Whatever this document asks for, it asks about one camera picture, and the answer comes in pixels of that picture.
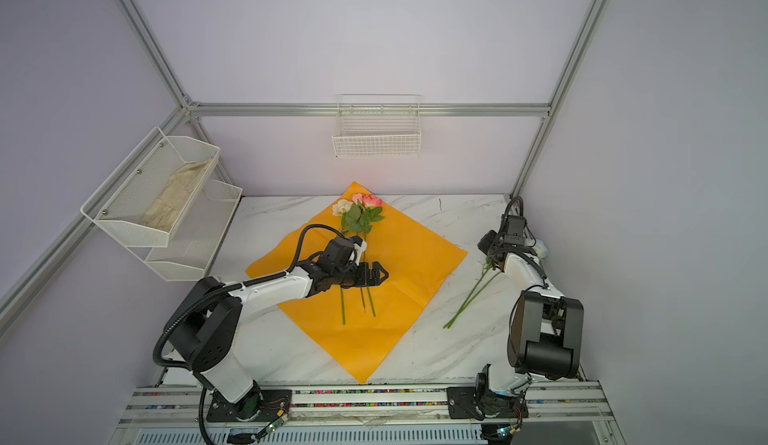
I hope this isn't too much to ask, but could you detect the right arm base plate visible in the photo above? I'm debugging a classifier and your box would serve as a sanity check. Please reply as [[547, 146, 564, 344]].
[[447, 386, 529, 421]]

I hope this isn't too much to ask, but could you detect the white fake rose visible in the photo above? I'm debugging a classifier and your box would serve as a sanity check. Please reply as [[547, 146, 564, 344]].
[[443, 238, 551, 330]]

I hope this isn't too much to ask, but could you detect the lower white mesh shelf basket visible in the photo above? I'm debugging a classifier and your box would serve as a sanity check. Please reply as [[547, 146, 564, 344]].
[[144, 179, 242, 282]]

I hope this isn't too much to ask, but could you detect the aluminium rail front frame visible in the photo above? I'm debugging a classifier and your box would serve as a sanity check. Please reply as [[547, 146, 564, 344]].
[[110, 381, 625, 444]]

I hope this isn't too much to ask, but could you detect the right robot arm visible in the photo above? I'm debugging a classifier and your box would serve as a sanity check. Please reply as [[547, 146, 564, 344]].
[[476, 213, 584, 399]]

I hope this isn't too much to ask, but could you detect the white mesh shelf basket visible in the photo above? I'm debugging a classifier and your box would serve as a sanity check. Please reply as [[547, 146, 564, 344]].
[[80, 127, 220, 248], [144, 179, 242, 282]]

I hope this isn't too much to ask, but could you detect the upper white mesh shelf basket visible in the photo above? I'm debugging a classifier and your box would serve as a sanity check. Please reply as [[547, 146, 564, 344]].
[[80, 127, 220, 248]]

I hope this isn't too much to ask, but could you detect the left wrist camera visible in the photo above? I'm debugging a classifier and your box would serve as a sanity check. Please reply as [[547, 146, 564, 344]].
[[348, 236, 367, 265]]

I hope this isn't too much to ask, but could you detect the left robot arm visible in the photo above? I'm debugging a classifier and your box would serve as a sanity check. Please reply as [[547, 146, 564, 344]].
[[152, 236, 389, 405]]

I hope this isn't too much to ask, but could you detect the pink fake rose spray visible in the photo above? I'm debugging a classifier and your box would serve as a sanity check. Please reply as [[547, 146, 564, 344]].
[[345, 192, 386, 318]]

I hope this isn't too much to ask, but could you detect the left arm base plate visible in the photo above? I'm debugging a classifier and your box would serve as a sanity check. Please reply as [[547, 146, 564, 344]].
[[205, 389, 293, 423]]

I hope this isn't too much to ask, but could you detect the cream fake rose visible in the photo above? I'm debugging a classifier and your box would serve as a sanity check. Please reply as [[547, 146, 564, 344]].
[[332, 199, 354, 324]]

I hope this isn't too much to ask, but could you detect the beige cloth in basket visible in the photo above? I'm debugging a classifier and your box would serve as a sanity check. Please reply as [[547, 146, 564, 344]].
[[140, 160, 211, 232]]

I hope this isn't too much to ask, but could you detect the orange wrapping paper sheet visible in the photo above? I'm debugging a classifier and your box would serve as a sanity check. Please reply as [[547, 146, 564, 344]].
[[228, 196, 471, 384]]

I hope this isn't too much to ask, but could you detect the white wire wall basket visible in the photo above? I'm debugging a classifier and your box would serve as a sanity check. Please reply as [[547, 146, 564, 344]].
[[332, 94, 422, 159]]

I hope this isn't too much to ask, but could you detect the black corrugated cable left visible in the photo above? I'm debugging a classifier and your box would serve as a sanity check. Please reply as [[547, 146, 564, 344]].
[[152, 223, 346, 445]]

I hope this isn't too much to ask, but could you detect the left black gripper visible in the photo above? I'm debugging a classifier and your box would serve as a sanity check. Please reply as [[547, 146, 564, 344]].
[[333, 260, 388, 290]]

